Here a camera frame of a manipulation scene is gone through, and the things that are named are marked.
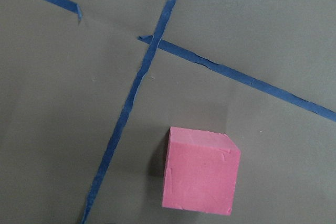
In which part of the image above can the red foam block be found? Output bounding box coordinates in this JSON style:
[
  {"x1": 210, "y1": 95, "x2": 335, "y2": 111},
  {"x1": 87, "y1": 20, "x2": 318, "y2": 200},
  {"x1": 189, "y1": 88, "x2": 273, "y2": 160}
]
[{"x1": 162, "y1": 127, "x2": 241, "y2": 216}]

